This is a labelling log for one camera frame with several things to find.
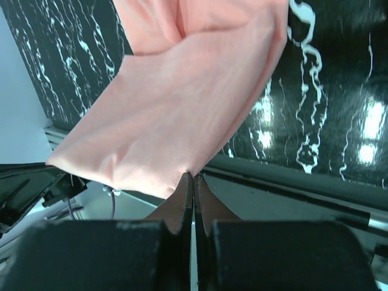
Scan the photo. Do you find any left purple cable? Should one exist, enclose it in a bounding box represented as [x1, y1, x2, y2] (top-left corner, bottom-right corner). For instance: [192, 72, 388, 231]
[45, 172, 119, 221]

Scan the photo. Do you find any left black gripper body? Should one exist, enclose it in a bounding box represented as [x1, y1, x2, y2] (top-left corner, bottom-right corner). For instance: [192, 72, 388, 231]
[1, 162, 88, 233]

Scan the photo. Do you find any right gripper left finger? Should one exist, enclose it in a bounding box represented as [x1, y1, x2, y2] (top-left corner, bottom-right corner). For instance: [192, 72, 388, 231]
[1, 173, 193, 290]

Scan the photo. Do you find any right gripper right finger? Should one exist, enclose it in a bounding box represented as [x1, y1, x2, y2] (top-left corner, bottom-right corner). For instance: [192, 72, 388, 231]
[193, 175, 378, 290]

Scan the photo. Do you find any salmon pink t shirt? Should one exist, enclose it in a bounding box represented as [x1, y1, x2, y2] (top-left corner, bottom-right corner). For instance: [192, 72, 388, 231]
[47, 1, 289, 198]

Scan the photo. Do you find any left aluminium rail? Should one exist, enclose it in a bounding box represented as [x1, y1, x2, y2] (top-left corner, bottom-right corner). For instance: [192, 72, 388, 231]
[44, 125, 69, 150]

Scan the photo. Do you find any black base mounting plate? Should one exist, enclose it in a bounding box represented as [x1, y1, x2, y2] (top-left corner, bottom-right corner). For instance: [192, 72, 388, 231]
[203, 155, 387, 233]

